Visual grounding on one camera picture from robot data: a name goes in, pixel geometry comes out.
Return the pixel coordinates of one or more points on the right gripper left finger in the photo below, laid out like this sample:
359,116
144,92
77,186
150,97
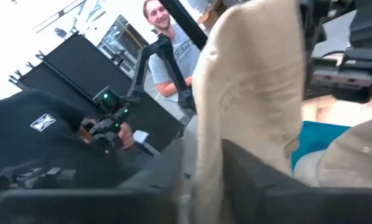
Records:
80,208

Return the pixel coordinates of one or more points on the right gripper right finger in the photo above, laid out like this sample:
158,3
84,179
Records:
282,205

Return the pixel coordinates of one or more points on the beige khaki cap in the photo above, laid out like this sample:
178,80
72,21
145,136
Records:
354,161

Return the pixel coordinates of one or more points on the cream fabric cap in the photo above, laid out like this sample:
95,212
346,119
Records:
251,93

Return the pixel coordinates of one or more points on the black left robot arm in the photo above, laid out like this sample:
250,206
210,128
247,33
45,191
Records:
368,21

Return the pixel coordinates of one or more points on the teal plastic bin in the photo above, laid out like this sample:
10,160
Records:
316,137

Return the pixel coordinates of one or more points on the person's hand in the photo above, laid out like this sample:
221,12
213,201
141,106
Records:
127,135
85,135

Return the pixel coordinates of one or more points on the person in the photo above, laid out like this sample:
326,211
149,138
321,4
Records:
179,53
24,140

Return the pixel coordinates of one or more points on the black aluminium table frame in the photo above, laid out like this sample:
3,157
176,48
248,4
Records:
186,21

